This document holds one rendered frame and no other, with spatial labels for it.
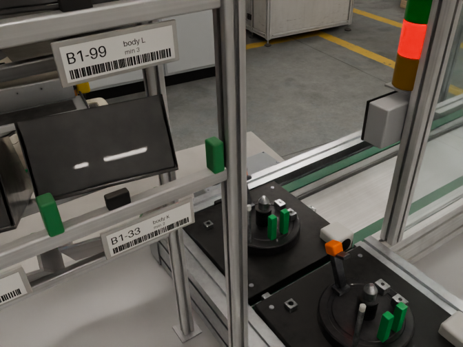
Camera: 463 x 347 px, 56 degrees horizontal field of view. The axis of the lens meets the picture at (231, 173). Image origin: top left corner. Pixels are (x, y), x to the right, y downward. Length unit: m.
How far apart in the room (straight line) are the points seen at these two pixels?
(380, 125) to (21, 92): 0.92
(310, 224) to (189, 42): 3.20
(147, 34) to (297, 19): 4.80
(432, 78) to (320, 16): 4.60
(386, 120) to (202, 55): 3.39
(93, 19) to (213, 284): 0.56
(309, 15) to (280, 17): 0.37
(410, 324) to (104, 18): 0.59
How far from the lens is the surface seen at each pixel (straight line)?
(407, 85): 0.73
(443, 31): 0.69
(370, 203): 1.05
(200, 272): 0.80
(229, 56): 0.37
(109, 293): 0.94
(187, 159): 1.29
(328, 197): 1.05
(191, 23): 3.92
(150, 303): 0.90
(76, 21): 0.31
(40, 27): 0.31
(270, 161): 1.08
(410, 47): 0.71
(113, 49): 0.32
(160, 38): 0.33
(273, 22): 4.95
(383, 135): 0.73
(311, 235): 0.86
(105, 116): 0.42
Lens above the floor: 1.54
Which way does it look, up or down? 34 degrees down
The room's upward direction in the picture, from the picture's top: 2 degrees counter-clockwise
